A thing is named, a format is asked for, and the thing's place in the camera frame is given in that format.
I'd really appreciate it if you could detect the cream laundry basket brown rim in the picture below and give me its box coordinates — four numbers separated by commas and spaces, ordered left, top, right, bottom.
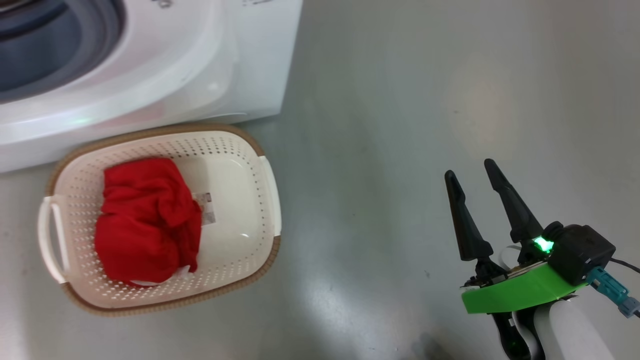
37, 124, 282, 317

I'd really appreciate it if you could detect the teal cable connector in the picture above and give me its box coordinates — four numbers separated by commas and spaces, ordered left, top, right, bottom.
586, 266, 640, 319

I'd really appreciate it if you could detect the red garment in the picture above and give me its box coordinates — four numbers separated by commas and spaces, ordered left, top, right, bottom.
94, 157, 203, 287

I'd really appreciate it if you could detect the white front-load washing machine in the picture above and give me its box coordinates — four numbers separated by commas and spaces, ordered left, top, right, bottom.
0, 0, 304, 173

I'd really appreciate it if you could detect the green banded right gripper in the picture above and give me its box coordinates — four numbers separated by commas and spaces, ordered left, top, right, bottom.
444, 158, 587, 360

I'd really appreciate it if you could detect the thin black cable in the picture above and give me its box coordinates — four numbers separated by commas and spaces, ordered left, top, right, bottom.
610, 257, 640, 274

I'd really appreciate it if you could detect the paper label sticker in basket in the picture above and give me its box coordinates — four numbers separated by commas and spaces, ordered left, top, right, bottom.
192, 192, 216, 226

